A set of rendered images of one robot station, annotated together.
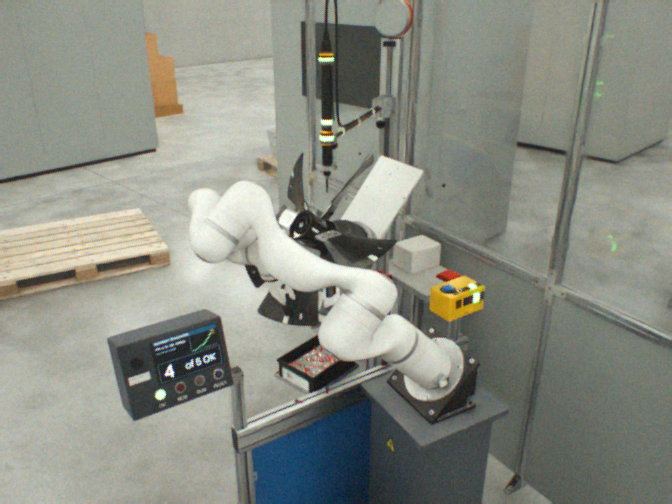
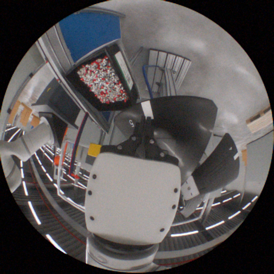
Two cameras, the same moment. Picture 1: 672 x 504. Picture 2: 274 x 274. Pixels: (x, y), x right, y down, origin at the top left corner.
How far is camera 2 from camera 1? 201 cm
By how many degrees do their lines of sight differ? 55
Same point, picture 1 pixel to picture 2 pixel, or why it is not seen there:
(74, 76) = (259, 159)
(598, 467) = not seen: hidden behind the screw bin
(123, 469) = (224, 33)
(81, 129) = (258, 147)
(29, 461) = not seen: outside the picture
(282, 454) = (74, 30)
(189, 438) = (217, 53)
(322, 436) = (82, 54)
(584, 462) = not seen: hidden behind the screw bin
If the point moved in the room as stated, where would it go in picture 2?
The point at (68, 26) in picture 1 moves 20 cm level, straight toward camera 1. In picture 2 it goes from (258, 171) to (258, 171)
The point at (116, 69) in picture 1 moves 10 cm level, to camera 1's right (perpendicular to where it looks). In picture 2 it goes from (252, 162) to (251, 162)
